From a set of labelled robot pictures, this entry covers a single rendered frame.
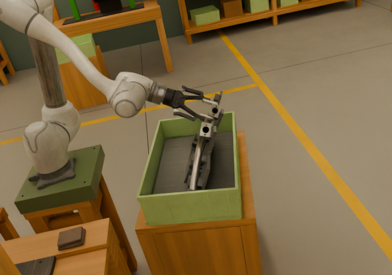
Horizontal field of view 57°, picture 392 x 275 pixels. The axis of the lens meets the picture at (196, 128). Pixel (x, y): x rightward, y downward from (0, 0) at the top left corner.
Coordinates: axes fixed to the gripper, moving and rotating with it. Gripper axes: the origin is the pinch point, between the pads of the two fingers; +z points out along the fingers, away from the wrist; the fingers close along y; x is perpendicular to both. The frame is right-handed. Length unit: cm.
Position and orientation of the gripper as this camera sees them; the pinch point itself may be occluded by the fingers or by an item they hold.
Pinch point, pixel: (209, 109)
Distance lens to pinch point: 157.1
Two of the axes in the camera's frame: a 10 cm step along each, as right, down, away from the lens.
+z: 9.5, 3.0, 1.1
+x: -1.7, 1.8, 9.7
